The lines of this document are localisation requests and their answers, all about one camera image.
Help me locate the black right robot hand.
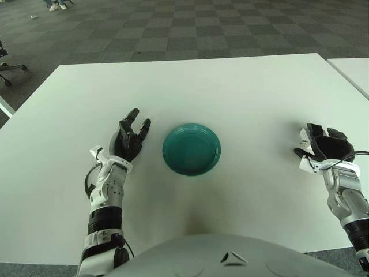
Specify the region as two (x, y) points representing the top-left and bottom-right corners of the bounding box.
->
(293, 123), (355, 161)

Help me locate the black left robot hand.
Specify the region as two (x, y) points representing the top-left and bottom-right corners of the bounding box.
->
(109, 108), (152, 164)

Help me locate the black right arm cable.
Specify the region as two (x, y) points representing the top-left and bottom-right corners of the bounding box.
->
(331, 149), (369, 167)

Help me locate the grey robot torso shell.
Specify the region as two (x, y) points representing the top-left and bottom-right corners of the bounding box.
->
(105, 234), (358, 277)

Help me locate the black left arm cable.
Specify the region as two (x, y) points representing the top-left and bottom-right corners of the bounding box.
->
(84, 166), (100, 200)

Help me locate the white rectangular table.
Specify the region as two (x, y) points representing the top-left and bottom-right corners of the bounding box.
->
(327, 57), (369, 100)
(0, 95), (16, 118)

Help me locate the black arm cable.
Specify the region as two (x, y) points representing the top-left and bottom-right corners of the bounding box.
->
(331, 149), (369, 167)
(84, 166), (100, 200)

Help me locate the black office chair base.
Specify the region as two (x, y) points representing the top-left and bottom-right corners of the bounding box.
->
(0, 40), (28, 87)

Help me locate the teal green round plate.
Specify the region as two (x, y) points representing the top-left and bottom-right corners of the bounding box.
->
(161, 123), (222, 177)

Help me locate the white charger plug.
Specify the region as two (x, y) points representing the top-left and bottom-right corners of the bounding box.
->
(299, 128), (314, 151)

